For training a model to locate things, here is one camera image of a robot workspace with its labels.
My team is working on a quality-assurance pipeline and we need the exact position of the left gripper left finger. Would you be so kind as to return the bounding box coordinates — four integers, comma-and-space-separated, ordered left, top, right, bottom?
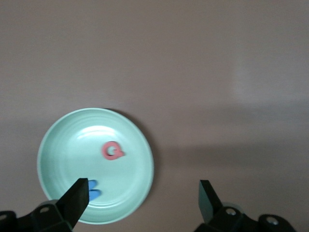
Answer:
0, 178, 89, 232

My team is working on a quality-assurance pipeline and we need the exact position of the blue foam letter W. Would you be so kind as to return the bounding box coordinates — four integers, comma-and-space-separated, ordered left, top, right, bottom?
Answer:
88, 180, 102, 203

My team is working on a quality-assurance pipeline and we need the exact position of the pink foam letter Q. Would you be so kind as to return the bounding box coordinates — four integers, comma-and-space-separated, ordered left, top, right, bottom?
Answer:
100, 141, 126, 161

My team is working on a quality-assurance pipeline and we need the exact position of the green plate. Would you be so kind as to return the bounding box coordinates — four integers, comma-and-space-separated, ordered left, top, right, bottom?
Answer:
36, 108, 155, 224

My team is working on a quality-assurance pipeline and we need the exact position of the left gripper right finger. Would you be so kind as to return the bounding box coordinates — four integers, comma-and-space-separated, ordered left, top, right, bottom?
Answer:
195, 180, 296, 232

